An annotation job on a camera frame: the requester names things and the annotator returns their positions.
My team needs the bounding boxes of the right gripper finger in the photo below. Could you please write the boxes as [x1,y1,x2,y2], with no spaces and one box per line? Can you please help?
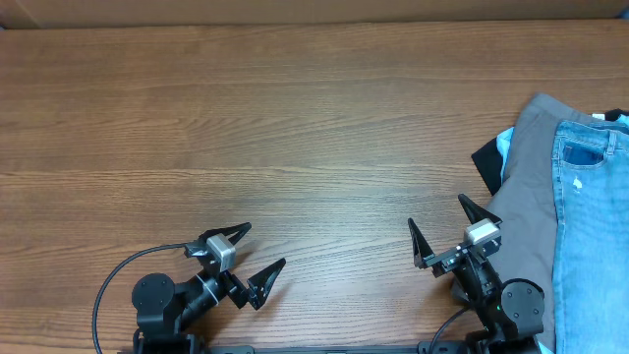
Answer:
[457,194,502,225]
[408,218,435,268]

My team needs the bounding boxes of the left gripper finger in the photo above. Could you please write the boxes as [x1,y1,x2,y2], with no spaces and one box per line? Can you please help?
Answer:
[247,258,286,310]
[200,222,252,245]

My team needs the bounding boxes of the light blue denim jeans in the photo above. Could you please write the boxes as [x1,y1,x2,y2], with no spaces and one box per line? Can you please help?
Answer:
[552,121,628,353]

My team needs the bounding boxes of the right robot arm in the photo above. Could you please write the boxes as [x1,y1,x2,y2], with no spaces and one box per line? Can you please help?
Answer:
[408,194,544,353]

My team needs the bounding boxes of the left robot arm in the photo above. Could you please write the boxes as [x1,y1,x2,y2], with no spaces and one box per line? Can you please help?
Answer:
[132,222,286,354]

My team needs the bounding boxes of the grey trousers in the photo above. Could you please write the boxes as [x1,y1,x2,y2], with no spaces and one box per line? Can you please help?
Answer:
[486,93,608,353]

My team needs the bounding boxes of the black garment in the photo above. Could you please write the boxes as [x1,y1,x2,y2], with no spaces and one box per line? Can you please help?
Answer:
[471,138,503,196]

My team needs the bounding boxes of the light blue garment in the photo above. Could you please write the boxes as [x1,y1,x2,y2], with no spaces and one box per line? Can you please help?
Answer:
[496,127,514,181]

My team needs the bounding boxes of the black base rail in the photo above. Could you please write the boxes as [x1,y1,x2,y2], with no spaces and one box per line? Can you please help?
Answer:
[203,340,467,354]

